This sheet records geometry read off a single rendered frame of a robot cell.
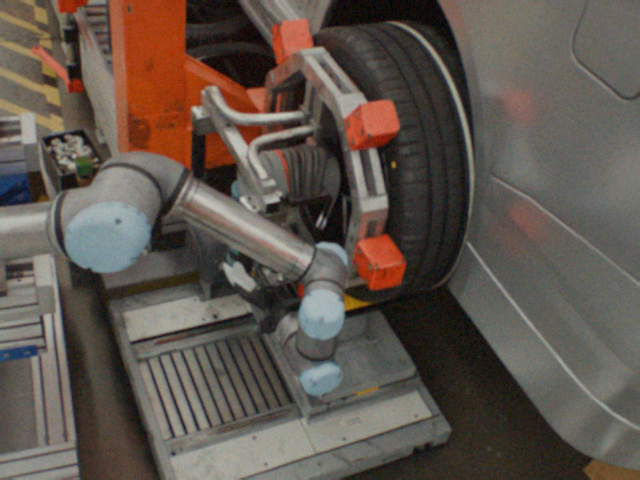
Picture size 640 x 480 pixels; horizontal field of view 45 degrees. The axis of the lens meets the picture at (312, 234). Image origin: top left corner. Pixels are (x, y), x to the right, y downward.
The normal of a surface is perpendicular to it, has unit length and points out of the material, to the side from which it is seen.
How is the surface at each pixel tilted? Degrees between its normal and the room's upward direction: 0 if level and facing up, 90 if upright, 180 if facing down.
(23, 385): 0
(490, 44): 90
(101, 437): 0
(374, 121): 35
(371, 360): 0
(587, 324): 90
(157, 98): 90
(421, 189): 61
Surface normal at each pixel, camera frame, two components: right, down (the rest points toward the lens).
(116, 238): 0.01, 0.65
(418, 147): 0.37, -0.04
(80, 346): 0.12, -0.73
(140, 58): 0.40, 0.65
